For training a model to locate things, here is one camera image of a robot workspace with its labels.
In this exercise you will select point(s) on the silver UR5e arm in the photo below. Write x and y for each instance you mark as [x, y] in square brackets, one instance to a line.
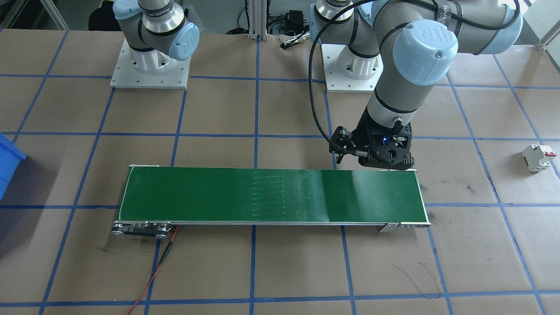
[420, 52]
[153, 17]

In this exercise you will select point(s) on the silver metal connector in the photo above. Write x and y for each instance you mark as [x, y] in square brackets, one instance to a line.
[295, 40]

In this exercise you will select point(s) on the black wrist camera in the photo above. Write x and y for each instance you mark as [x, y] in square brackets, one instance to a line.
[345, 142]

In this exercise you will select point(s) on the black plug adapter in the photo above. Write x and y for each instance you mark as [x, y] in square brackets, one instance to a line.
[296, 19]

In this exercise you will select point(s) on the white red circuit breaker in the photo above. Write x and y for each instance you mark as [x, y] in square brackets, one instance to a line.
[536, 158]

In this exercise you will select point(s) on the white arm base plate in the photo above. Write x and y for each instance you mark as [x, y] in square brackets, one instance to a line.
[127, 78]
[337, 83]

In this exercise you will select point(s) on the large blue storage bin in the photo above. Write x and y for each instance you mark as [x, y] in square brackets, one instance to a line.
[8, 166]

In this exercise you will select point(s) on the green conveyor belt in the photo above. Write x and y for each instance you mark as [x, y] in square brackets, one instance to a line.
[262, 197]

